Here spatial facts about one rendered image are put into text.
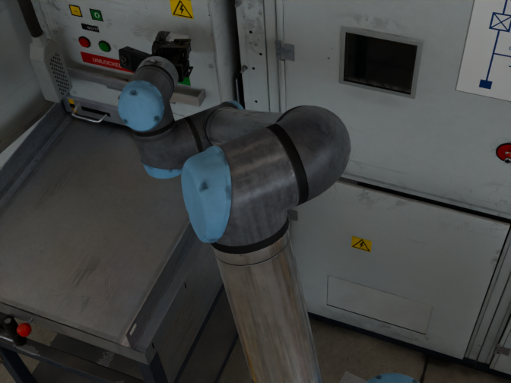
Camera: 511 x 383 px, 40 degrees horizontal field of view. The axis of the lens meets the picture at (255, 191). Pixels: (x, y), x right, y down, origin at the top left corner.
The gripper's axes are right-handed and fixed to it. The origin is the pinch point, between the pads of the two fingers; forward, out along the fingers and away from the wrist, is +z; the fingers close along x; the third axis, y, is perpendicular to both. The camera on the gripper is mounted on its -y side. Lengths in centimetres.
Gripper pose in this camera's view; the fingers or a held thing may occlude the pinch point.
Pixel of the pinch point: (169, 38)
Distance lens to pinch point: 172.4
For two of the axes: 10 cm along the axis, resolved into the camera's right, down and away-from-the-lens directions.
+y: 9.9, 0.5, -1.2
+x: -0.3, -8.2, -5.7
